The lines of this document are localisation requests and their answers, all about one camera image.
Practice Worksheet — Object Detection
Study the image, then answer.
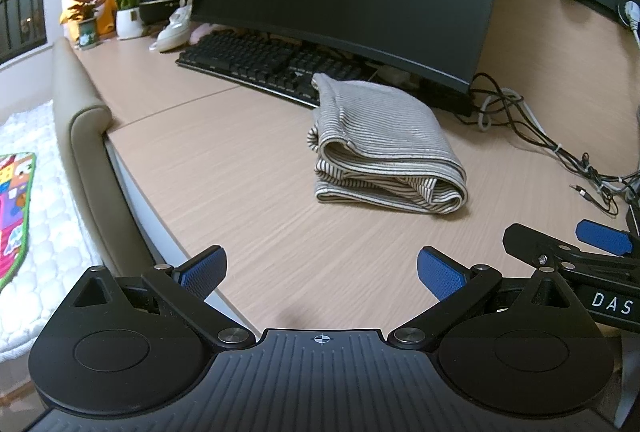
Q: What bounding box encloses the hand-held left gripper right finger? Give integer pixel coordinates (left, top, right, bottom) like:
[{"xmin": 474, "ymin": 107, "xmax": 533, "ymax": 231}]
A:
[{"xmin": 390, "ymin": 247, "xmax": 578, "ymax": 353}]

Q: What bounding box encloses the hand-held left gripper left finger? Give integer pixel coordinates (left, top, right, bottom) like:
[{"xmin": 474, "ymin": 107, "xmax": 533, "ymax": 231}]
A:
[{"xmin": 67, "ymin": 246, "xmax": 256, "ymax": 353}]

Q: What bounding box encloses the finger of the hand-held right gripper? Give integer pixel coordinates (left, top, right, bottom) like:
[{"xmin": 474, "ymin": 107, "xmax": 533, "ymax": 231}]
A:
[
  {"xmin": 575, "ymin": 219, "xmax": 640, "ymax": 259},
  {"xmin": 502, "ymin": 223, "xmax": 640, "ymax": 273}
]

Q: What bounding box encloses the beige striped knit garment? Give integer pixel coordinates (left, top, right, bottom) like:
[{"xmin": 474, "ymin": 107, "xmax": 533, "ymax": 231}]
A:
[{"xmin": 306, "ymin": 73, "xmax": 469, "ymax": 215}]

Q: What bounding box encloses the white quilted mat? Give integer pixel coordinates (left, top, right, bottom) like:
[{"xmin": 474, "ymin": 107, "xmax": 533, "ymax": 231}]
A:
[{"xmin": 0, "ymin": 99, "xmax": 101, "ymax": 360}]

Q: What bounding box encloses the beige chair back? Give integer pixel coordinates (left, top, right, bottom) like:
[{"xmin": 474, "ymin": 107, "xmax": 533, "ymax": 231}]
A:
[{"xmin": 50, "ymin": 37, "xmax": 201, "ymax": 283}]

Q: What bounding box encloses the colourful play mat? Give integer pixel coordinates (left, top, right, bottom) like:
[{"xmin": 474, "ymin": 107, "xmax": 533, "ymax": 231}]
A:
[{"xmin": 0, "ymin": 152, "xmax": 38, "ymax": 293}]

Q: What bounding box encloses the black keyboard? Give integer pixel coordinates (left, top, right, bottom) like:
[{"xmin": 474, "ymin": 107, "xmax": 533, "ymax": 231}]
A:
[{"xmin": 175, "ymin": 29, "xmax": 378, "ymax": 109}]

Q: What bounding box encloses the white plush toy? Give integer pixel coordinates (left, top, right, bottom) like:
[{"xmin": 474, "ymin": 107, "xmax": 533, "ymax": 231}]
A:
[{"xmin": 149, "ymin": 0, "xmax": 195, "ymax": 53}]

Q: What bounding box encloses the small red-leaf potted plant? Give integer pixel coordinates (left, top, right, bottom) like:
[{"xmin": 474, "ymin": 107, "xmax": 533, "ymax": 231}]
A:
[{"xmin": 62, "ymin": 0, "xmax": 108, "ymax": 50}]

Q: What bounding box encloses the black cable bundle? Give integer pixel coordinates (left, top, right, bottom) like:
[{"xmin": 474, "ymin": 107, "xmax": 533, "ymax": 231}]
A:
[{"xmin": 470, "ymin": 72, "xmax": 640, "ymax": 218}]

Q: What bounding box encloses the white power cable with plug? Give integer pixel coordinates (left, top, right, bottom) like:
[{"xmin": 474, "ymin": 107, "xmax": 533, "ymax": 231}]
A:
[{"xmin": 622, "ymin": 0, "xmax": 640, "ymax": 43}]

